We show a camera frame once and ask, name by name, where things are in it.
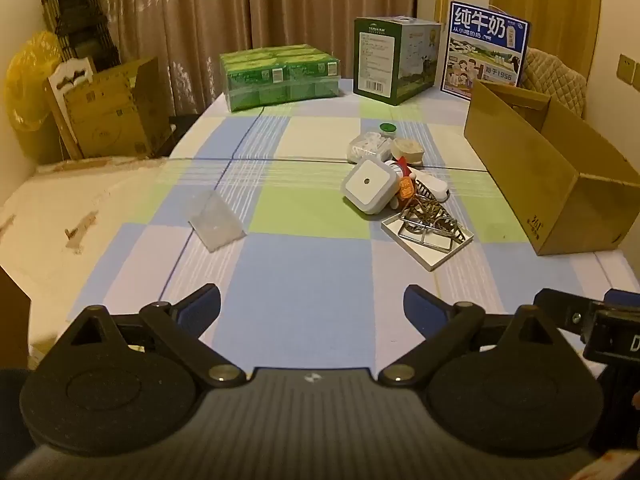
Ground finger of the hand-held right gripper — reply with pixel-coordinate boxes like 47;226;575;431
532;287;598;346

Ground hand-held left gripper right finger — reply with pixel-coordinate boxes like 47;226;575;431
377;284;571;388

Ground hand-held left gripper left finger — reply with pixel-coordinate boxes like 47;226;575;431
60;283;247;388

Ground white shallow tray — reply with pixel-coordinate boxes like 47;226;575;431
381;210;475;273

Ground metal wire puzzles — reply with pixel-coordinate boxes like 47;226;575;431
400;182;458;243

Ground red cat figurine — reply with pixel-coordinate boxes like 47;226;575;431
387;157;418;208

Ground white rectangular device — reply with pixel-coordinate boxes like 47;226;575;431
410;167;451;200

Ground white square night light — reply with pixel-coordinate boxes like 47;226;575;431
341;157;398;218

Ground beige power plug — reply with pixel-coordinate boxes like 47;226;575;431
390;139;425;165

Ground clear cotton swab box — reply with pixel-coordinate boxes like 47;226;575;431
347;131;393;163

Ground clear plastic bag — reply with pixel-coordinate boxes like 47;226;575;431
187;191;247;252

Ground checked tablecloth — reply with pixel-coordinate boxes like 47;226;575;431
65;77;621;361

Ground plain brown cardboard box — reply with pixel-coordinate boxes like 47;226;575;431
132;57;173;156

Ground beige quilted chair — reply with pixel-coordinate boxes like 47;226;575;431
520;47;588;121

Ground green shrink-wrapped carton pack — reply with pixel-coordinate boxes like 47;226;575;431
220;46;342;112

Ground green milk carton box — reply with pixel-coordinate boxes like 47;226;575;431
353;16;443;106

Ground blue milk carton box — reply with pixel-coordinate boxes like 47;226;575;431
440;0;531;97

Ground yellow plastic bag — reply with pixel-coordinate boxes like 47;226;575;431
5;30;66;163

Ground brown curtains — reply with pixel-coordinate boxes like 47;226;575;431
95;0;418;116

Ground wooden door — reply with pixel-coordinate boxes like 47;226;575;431
490;0;603;78

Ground black folding step ladder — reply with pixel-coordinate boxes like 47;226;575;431
40;0;121;73

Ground cardboard carton with white handle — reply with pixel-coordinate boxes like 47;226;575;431
47;57;156;161

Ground wall switch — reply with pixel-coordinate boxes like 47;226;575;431
617;54;640;88

